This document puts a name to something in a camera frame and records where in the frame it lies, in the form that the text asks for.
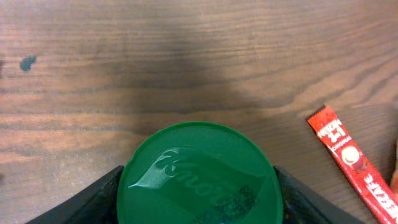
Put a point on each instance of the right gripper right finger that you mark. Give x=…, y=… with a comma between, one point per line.
x=302, y=205

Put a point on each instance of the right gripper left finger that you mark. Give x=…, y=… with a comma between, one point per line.
x=94, y=204

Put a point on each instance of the red coffee stick sachet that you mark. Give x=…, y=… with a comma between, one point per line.
x=361, y=174

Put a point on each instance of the small orange box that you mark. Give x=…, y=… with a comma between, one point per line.
x=394, y=182

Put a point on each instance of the green lid jar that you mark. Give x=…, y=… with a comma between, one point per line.
x=199, y=172

